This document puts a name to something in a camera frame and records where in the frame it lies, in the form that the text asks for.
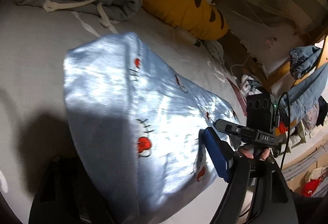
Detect light blue Hello Kitty pants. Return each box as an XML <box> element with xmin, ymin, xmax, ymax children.
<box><xmin>63</xmin><ymin>33</ymin><xmax>238</xmax><ymax>223</ymax></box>

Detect black cable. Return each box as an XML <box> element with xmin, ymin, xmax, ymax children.
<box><xmin>275</xmin><ymin>91</ymin><xmax>292</xmax><ymax>171</ymax></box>

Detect black white crumpled clothes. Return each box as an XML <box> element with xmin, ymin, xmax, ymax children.
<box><xmin>240</xmin><ymin>74</ymin><xmax>262</xmax><ymax>97</ymax></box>

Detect grey-green small cloth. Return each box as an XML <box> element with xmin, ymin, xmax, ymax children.
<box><xmin>204</xmin><ymin>40</ymin><xmax>225</xmax><ymax>66</ymax></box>

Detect yellow tiger-striped plush pillow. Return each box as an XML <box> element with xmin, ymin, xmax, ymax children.
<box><xmin>143</xmin><ymin>0</ymin><xmax>229</xmax><ymax>41</ymax></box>

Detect person's right hand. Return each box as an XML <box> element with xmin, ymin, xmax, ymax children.
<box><xmin>238</xmin><ymin>143</ymin><xmax>271</xmax><ymax>161</ymax></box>

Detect blue denim jacket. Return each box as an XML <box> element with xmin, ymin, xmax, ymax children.
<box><xmin>279</xmin><ymin>45</ymin><xmax>327</xmax><ymax>126</ymax></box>

